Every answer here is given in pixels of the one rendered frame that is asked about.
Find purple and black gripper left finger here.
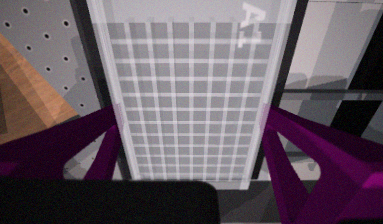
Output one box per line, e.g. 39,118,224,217
0,104,121,179

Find black plate washer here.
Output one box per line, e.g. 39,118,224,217
69,0,383,223

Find grey flat base plate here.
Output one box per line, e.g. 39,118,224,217
0,0,106,179

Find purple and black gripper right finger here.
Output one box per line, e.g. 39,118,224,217
262,104,383,224

